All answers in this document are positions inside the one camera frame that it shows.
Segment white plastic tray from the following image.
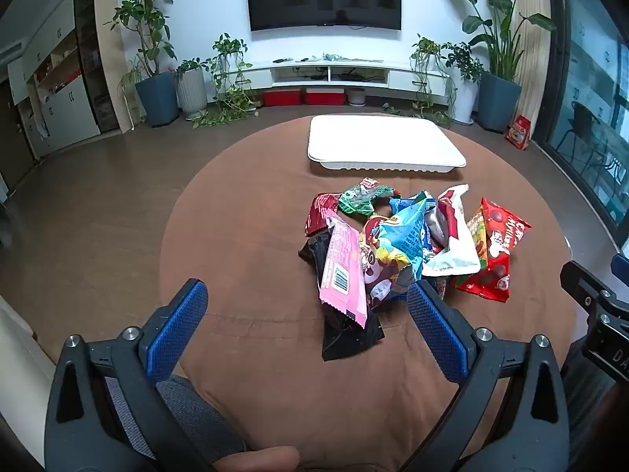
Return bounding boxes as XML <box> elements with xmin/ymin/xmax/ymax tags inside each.
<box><xmin>307</xmin><ymin>114</ymin><xmax>467</xmax><ymax>171</ymax></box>

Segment green snack packet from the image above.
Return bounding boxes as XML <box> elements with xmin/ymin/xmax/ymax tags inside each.
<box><xmin>338</xmin><ymin>177</ymin><xmax>401</xmax><ymax>218</ymax></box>

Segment beige upholstered seat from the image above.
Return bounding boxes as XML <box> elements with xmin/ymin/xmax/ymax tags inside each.
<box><xmin>0</xmin><ymin>295</ymin><xmax>56</xmax><ymax>404</ymax></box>

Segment large broad-leaf plant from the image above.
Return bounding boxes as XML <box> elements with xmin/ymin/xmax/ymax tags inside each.
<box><xmin>432</xmin><ymin>0</ymin><xmax>556</xmax><ymax>79</ymax></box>

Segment glass sliding door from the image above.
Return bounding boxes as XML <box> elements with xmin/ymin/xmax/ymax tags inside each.
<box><xmin>533</xmin><ymin>0</ymin><xmax>629</xmax><ymax>247</ymax></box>

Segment cyan snack packet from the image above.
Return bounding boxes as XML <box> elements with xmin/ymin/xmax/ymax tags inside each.
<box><xmin>376</xmin><ymin>201</ymin><xmax>433</xmax><ymax>276</ymax></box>

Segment dark red snack packet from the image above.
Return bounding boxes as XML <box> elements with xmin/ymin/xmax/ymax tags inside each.
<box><xmin>303</xmin><ymin>193</ymin><xmax>345</xmax><ymax>237</ymax></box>

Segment trailing pothos plant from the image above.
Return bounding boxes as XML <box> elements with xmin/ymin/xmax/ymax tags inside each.
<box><xmin>191</xmin><ymin>33</ymin><xmax>261</xmax><ymax>129</ymax></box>

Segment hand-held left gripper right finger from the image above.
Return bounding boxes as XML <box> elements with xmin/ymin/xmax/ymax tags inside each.
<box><xmin>400</xmin><ymin>280</ymin><xmax>571</xmax><ymax>472</ymax></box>

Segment white and wood wall cabinet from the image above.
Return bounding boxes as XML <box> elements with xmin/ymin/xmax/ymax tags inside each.
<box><xmin>0</xmin><ymin>0</ymin><xmax>121</xmax><ymax>158</ymax></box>

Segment white ribbed plant pot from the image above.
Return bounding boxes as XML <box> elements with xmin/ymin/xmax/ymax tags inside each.
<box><xmin>175</xmin><ymin>68</ymin><xmax>209</xmax><ymax>114</ymax></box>

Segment black snack packet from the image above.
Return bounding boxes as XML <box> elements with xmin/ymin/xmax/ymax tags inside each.
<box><xmin>298</xmin><ymin>231</ymin><xmax>385</xmax><ymax>363</ymax></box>

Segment silver snack packet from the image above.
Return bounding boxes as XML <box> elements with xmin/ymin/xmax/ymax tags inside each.
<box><xmin>423</xmin><ymin>206</ymin><xmax>450</xmax><ymax>251</ymax></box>

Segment red paper bag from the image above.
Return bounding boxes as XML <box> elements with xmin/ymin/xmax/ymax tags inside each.
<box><xmin>505</xmin><ymin>115</ymin><xmax>532</xmax><ymax>151</ymax></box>

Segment tall leafy tree plant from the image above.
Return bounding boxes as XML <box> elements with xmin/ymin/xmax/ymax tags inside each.
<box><xmin>104</xmin><ymin>0</ymin><xmax>178</xmax><ymax>79</ymax></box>

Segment red chocolate ball packet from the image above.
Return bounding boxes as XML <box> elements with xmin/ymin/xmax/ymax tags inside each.
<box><xmin>454</xmin><ymin>197</ymin><xmax>532</xmax><ymax>303</ymax></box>

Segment blue plant pot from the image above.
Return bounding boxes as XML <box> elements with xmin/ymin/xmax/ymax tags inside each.
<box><xmin>479</xmin><ymin>70</ymin><xmax>522</xmax><ymax>133</ymax></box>
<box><xmin>134</xmin><ymin>73</ymin><xmax>180</xmax><ymax>127</ymax></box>

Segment black patio chair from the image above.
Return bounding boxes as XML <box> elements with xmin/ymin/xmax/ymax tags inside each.
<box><xmin>555</xmin><ymin>101</ymin><xmax>610</xmax><ymax>168</ymax></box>

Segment grey clutter on console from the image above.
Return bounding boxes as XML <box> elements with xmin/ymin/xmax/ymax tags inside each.
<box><xmin>300</xmin><ymin>52</ymin><xmax>384</xmax><ymax>64</ymax></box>

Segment white and red snack packet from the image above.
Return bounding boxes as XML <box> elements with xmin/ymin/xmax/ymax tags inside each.
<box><xmin>421</xmin><ymin>184</ymin><xmax>481</xmax><ymax>277</ymax></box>

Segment pink snack packet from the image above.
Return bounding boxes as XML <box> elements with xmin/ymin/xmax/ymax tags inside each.
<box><xmin>318</xmin><ymin>210</ymin><xmax>369</xmax><ymax>329</ymax></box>

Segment person's left hand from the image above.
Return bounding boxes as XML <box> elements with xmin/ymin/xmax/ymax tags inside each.
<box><xmin>209</xmin><ymin>445</ymin><xmax>302</xmax><ymax>472</ymax></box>

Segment small green plant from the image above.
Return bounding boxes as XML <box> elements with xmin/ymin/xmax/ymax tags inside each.
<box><xmin>174</xmin><ymin>58</ymin><xmax>212</xmax><ymax>76</ymax></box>

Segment vines on floor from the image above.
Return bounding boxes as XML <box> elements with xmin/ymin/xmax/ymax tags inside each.
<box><xmin>382</xmin><ymin>102</ymin><xmax>453</xmax><ymax>129</ymax></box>

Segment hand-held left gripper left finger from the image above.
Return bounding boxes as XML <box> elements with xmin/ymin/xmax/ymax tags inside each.
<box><xmin>44</xmin><ymin>278</ymin><xmax>217</xmax><ymax>472</ymax></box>

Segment purple and white snack packet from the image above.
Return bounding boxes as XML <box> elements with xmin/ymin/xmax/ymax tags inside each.
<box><xmin>359</xmin><ymin>236</ymin><xmax>418</xmax><ymax>310</ymax></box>

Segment tall white plant pot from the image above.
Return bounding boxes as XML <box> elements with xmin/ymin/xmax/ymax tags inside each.
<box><xmin>452</xmin><ymin>79</ymin><xmax>480</xmax><ymax>126</ymax></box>

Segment hanging vine plant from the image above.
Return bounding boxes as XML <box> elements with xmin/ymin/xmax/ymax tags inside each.
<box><xmin>410</xmin><ymin>34</ymin><xmax>453</xmax><ymax>109</ymax></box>

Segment white floating media console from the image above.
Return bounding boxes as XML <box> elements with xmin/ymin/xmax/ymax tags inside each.
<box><xmin>223</xmin><ymin>59</ymin><xmax>450</xmax><ymax>100</ymax></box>

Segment orange snack packet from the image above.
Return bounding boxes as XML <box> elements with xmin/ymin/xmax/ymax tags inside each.
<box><xmin>464</xmin><ymin>211</ymin><xmax>492</xmax><ymax>261</ymax></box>

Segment bushy green plant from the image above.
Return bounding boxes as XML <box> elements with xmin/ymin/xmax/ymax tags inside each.
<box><xmin>441</xmin><ymin>42</ymin><xmax>485</xmax><ymax>83</ymax></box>

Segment white pole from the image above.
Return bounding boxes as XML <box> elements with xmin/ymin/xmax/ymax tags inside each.
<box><xmin>123</xmin><ymin>86</ymin><xmax>136</xmax><ymax>133</ymax></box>

